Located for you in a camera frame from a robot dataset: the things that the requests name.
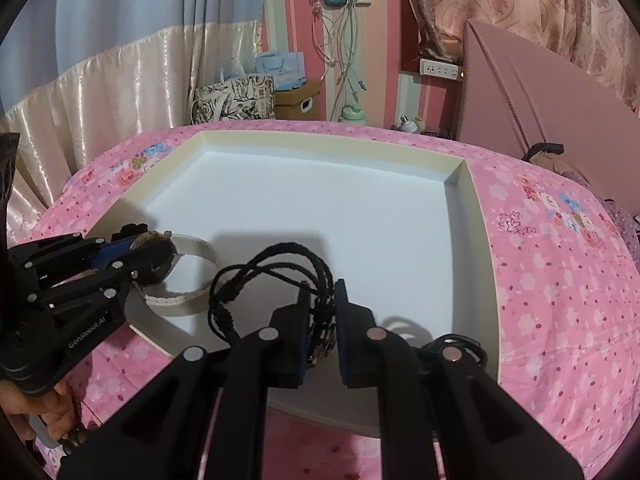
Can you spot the black white floral bag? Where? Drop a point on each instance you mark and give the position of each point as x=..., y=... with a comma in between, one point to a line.
x=245, y=98

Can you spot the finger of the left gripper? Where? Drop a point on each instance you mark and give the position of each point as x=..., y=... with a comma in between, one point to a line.
x=144, y=263
x=112, y=251

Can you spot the white power strip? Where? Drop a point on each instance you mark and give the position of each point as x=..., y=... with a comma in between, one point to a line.
x=439, y=69

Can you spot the pink floral bed sheet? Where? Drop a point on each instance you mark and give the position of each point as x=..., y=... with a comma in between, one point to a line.
x=567, y=291

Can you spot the person left hand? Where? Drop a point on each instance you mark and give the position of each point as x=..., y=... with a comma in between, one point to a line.
x=56, y=408

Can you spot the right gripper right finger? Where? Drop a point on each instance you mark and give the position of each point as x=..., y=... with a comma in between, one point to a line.
x=441, y=419

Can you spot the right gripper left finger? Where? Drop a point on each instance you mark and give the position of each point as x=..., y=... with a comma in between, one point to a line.
x=203, y=416

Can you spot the mint green bottle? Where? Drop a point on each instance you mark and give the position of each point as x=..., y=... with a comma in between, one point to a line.
x=353, y=115

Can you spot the white strap wristwatch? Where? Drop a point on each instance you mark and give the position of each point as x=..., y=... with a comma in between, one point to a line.
x=179, y=285

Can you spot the brown cardboard box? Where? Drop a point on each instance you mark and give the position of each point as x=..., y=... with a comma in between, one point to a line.
x=302, y=103

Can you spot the blue and cream curtain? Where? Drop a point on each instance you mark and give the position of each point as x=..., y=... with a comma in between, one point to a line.
x=80, y=76

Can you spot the pink patterned curtain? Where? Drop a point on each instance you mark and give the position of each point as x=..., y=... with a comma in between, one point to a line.
x=598, y=36

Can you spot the pink headboard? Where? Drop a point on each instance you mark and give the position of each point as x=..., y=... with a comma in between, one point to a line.
x=516, y=94

